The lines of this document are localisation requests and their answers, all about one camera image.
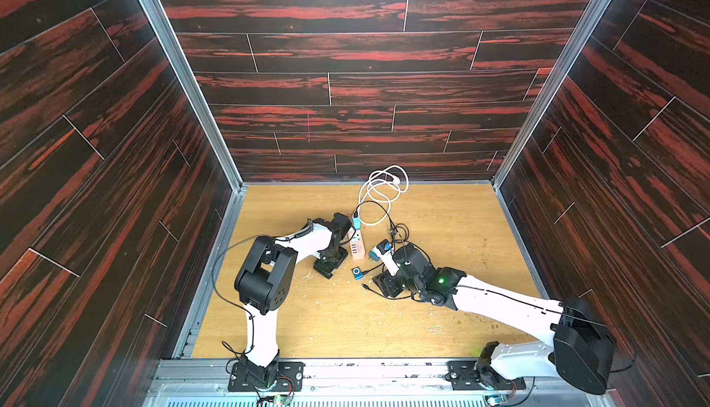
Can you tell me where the black usb cable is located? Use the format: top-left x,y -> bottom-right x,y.
352,200 -> 434,301

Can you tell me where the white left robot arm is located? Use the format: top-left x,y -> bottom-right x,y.
232,213 -> 352,390

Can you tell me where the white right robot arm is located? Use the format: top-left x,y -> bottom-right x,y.
369,242 -> 616,395

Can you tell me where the white power strip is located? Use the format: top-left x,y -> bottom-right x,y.
349,228 -> 367,261

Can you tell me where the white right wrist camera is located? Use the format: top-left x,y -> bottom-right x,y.
375,240 -> 399,277

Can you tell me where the white power strip cable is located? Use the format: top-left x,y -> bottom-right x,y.
357,164 -> 410,227

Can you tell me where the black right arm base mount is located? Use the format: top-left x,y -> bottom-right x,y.
445,342 -> 526,391

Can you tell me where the aluminium right floor rail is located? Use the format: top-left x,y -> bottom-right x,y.
493,187 -> 563,301

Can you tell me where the aluminium floor rail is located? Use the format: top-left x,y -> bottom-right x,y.
170,186 -> 248,360
493,187 -> 563,301

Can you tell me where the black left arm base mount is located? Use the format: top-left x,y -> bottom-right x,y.
227,358 -> 305,393

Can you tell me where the aluminium left floor rail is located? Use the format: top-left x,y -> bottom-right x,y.
170,186 -> 248,360

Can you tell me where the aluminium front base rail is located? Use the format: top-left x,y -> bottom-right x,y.
144,358 -> 616,406

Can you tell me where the aluminium left corner post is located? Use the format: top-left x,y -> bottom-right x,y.
138,0 -> 243,192

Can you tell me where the aluminium corner post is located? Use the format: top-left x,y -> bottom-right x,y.
492,0 -> 612,194
138,0 -> 243,192

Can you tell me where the aluminium right corner post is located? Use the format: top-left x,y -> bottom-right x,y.
492,0 -> 612,194

